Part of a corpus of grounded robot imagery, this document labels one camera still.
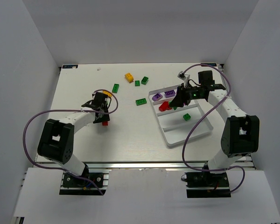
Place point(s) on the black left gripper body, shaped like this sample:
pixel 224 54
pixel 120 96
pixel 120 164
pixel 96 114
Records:
pixel 103 114

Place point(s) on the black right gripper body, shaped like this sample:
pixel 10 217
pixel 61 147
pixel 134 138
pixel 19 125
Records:
pixel 182 94

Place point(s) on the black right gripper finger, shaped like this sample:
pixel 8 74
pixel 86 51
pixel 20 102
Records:
pixel 181 89
pixel 180 100

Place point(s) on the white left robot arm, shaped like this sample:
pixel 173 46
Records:
pixel 57 139

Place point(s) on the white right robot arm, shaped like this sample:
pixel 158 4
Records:
pixel 240 136

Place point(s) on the yellow long lego brick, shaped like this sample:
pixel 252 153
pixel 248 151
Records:
pixel 107 93

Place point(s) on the blue label right corner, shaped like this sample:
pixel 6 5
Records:
pixel 208 64

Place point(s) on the blue label corner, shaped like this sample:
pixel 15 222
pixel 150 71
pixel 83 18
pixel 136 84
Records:
pixel 208 64
pixel 70 66

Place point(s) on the white divided tray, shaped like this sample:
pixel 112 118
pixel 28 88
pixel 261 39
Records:
pixel 173 127

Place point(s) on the green long lego brick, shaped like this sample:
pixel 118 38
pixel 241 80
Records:
pixel 115 88

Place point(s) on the green flat lego plate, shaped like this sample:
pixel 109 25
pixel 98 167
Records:
pixel 141 101

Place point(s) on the green lego brick top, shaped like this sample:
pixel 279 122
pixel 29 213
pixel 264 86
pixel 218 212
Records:
pixel 144 80

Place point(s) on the yellow tall lego brick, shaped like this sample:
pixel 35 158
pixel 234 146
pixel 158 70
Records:
pixel 129 77

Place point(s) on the blue label left corner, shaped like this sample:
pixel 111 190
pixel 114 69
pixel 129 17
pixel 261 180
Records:
pixel 70 66

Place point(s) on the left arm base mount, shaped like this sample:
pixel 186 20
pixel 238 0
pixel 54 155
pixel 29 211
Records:
pixel 72 186

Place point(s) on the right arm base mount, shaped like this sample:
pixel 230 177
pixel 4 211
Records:
pixel 206 185

